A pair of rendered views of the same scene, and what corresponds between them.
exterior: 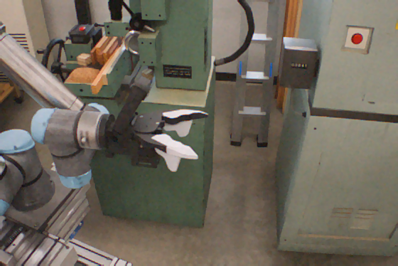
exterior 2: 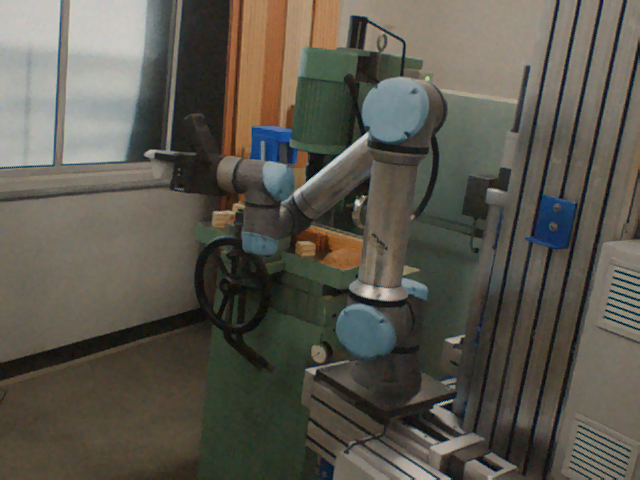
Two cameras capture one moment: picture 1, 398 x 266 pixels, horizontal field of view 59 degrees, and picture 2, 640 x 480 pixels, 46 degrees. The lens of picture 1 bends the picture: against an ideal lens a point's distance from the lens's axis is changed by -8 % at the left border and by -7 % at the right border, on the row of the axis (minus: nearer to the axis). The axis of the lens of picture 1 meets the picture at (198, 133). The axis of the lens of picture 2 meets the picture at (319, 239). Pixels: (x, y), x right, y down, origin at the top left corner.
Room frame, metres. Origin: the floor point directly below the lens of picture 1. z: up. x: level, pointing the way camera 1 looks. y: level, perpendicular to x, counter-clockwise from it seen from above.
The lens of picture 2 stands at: (0.43, 2.44, 1.48)
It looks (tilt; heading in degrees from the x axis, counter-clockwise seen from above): 14 degrees down; 296
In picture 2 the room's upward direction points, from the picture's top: 8 degrees clockwise
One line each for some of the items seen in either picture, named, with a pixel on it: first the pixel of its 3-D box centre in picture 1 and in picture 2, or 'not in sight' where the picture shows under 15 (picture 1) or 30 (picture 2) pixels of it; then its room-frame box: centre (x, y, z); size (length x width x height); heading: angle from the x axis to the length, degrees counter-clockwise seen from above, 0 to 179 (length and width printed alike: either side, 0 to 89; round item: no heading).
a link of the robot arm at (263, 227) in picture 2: not in sight; (265, 226); (1.22, 1.11, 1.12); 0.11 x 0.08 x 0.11; 92
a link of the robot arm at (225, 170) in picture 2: not in sight; (233, 174); (1.30, 1.13, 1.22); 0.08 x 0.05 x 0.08; 91
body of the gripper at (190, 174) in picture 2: not in sight; (201, 172); (1.38, 1.13, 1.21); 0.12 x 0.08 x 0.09; 1
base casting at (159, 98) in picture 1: (149, 82); (322, 277); (1.50, 0.23, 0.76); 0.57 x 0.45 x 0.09; 82
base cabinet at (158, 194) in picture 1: (155, 146); (306, 385); (1.50, 0.23, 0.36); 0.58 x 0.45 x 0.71; 82
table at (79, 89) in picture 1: (101, 55); (275, 251); (1.57, 0.45, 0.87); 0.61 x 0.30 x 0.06; 172
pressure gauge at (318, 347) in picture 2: not in sight; (322, 354); (1.29, 0.60, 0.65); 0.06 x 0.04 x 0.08; 172
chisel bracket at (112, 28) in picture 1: (121, 28); not in sight; (1.52, 0.33, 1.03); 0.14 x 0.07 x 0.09; 82
